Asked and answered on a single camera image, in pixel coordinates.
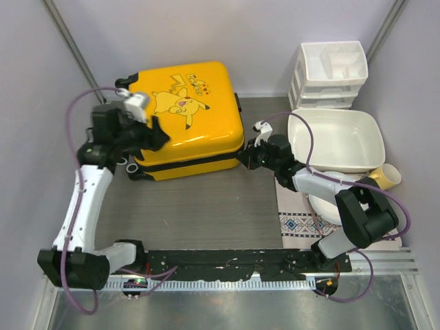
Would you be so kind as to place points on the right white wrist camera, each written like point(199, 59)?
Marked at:
point(264, 130)

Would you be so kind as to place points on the grey cable duct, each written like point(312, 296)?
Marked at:
point(133, 284)

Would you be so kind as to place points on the white round plate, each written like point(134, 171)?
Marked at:
point(326, 210)

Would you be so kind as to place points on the aluminium frame rail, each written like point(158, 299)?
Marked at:
point(88, 269)

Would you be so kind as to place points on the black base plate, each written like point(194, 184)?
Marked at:
point(235, 265)

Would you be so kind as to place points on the yellow Pikachu suitcase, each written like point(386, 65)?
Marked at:
point(198, 109)

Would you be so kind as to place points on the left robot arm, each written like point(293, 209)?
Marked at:
point(117, 130)

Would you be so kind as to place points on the yellow mug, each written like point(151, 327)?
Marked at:
point(386, 176)

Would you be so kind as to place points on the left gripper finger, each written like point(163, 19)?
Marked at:
point(158, 135)
point(153, 145)

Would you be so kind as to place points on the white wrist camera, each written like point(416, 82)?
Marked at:
point(135, 104)
point(264, 130)

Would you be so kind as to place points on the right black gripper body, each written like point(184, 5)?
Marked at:
point(262, 157)

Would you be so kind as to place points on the patterned placemat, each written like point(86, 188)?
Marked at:
point(300, 224)

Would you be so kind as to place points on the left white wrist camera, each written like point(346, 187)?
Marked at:
point(135, 104)

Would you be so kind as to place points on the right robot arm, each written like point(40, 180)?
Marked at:
point(365, 212)

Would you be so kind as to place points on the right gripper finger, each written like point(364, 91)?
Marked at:
point(247, 160)
point(252, 145)

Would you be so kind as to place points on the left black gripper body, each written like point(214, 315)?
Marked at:
point(135, 135)

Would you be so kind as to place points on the white plastic basin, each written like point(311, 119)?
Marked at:
point(341, 140)

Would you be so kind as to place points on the white drawer organizer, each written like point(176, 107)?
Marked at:
point(328, 75)

